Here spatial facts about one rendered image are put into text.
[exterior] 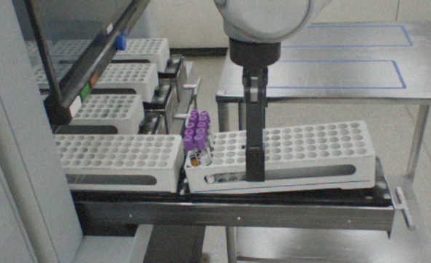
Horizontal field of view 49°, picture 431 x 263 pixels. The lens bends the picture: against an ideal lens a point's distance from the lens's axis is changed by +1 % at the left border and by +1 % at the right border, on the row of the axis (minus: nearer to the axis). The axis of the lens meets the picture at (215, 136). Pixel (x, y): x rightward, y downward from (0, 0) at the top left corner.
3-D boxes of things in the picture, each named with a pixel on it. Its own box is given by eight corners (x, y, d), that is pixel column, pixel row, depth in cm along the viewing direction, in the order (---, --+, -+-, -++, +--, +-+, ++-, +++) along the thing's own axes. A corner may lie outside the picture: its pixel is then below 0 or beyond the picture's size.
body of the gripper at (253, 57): (282, 44, 63) (280, 104, 68) (280, 22, 70) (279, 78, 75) (226, 45, 64) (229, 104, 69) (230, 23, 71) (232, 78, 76)
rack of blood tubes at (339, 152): (191, 198, 79) (183, 169, 76) (198, 162, 87) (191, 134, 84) (375, 187, 74) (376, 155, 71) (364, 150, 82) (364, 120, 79)
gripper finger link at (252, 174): (264, 142, 71) (264, 145, 71) (264, 179, 75) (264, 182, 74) (245, 142, 72) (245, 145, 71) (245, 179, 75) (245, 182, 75)
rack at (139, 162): (9, 195, 83) (-2, 166, 79) (33, 161, 91) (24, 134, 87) (176, 198, 79) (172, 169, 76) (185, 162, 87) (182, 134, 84)
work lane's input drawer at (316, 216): (-4, 230, 85) (-21, 192, 80) (29, 182, 97) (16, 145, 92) (418, 242, 77) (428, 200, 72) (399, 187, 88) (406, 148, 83)
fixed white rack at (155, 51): (50, 77, 122) (44, 55, 118) (64, 61, 130) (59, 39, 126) (163, 77, 118) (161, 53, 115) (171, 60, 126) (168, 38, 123)
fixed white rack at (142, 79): (25, 107, 109) (17, 83, 106) (42, 87, 117) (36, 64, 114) (151, 107, 106) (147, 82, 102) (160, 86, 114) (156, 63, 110)
